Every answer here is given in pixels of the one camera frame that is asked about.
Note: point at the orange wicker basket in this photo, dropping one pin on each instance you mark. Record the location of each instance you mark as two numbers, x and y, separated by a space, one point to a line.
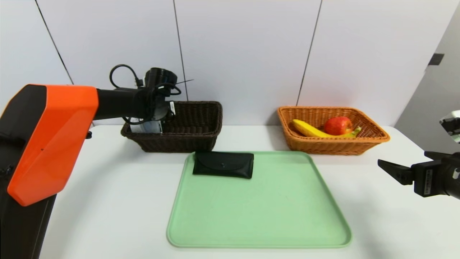
323 147

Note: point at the yellow banana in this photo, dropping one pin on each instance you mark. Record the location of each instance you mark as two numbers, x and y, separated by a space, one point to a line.
305 128

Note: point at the red apple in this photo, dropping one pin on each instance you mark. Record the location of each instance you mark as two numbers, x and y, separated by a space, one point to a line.
337 126

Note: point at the black glasses case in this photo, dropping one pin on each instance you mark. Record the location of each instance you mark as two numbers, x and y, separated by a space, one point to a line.
222 163

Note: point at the dark grey wall plate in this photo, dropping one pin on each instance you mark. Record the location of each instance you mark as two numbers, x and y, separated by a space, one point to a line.
436 59

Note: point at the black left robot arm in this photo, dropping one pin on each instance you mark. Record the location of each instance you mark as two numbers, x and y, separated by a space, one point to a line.
54 144

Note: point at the white tape roll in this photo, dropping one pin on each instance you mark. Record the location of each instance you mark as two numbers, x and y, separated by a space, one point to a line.
136 126

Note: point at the light green plastic tray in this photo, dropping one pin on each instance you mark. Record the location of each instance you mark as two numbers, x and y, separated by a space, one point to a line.
258 208

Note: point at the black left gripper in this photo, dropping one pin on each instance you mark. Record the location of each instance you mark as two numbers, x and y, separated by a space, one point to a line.
165 111

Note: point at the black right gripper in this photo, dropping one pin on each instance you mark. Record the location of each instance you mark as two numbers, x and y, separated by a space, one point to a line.
427 178

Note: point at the dark brown wicker basket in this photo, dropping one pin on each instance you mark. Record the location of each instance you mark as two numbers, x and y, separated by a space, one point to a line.
194 140

